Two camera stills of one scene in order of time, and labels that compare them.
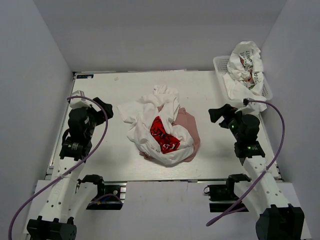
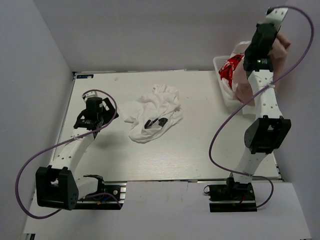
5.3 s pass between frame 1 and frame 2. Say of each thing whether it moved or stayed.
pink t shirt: moved
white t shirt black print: stayed
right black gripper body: moved
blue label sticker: stayed
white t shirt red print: moved
